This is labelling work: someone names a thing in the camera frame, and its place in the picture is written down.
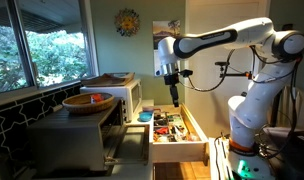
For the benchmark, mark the glass toaster oven door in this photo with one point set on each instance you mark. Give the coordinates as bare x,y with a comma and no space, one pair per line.
132,146

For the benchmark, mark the grey toaster oven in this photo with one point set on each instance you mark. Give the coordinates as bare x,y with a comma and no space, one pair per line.
65,140

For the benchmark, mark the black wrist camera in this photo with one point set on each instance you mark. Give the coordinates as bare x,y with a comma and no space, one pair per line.
186,73

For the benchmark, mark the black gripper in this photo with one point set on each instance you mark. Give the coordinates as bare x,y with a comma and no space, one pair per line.
171,80

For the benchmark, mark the white framed window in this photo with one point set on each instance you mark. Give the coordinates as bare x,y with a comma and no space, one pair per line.
45,50

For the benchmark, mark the sun wall decoration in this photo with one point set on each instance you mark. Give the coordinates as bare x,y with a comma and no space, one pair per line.
127,22

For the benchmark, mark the orange packet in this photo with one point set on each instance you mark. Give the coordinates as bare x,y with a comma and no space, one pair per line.
96,98

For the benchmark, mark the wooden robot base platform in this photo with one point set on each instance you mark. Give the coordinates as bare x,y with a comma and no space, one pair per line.
211,156

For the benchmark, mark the white microwave oven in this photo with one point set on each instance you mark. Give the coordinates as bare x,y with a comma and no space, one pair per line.
107,95

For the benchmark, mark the white wooden chair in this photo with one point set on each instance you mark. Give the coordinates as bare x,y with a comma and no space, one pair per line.
300,106

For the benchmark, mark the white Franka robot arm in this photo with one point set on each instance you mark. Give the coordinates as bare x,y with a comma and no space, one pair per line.
252,106

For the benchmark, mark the wooden tray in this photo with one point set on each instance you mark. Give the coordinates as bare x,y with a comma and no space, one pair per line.
107,80

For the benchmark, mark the pink bowl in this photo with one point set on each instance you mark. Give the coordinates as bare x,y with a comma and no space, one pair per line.
148,108

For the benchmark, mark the black box device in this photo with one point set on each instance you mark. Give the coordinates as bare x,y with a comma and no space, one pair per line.
303,140

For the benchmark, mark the blue bowl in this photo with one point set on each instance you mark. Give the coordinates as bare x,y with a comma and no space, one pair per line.
146,116

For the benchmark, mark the woven wicker basket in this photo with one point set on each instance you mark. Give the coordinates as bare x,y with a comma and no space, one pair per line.
80,106

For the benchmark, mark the white room door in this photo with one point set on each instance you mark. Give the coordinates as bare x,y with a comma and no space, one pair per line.
205,110

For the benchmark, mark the white drawer with utensils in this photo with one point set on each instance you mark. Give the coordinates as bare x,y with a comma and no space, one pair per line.
178,151

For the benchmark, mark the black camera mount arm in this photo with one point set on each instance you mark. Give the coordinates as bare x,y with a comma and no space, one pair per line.
227,75

